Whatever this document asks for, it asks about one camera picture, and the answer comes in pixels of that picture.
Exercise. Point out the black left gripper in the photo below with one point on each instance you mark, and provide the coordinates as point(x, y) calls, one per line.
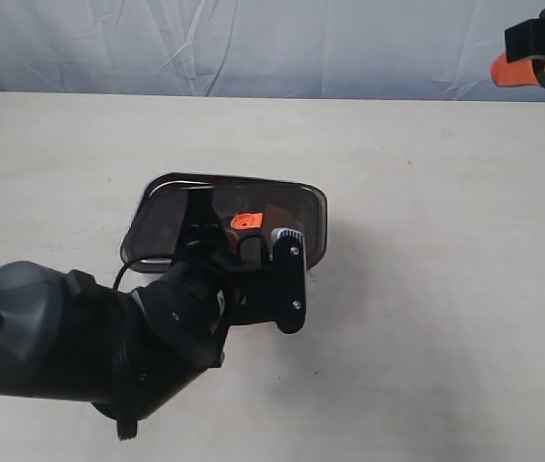
point(186, 311)

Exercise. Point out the dark transparent box lid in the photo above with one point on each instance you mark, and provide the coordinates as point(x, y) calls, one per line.
point(245, 205)

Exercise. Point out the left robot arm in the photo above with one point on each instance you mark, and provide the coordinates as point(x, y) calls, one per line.
point(64, 336)

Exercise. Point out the stainless steel lunch box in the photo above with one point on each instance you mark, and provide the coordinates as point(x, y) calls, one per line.
point(252, 221)

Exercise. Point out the blue-grey fabric backdrop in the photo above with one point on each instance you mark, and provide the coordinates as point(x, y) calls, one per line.
point(425, 50)

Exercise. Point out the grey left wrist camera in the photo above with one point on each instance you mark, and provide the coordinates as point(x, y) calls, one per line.
point(289, 279)

